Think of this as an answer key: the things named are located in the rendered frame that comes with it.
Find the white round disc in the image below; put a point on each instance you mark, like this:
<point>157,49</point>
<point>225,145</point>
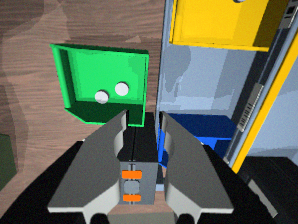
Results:
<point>121,88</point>
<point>102,96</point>

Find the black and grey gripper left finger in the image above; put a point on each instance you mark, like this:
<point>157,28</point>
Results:
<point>85,180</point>

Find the yellow flat bar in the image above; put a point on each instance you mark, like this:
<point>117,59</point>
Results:
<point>274,88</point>

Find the green bin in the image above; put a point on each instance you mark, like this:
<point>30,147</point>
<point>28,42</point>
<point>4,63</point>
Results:
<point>83,70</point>

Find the yellow open bin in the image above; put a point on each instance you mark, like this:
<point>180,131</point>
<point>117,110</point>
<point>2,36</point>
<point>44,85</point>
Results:
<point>249,23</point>

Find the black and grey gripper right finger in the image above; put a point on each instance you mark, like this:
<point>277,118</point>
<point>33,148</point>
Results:
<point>199,182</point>

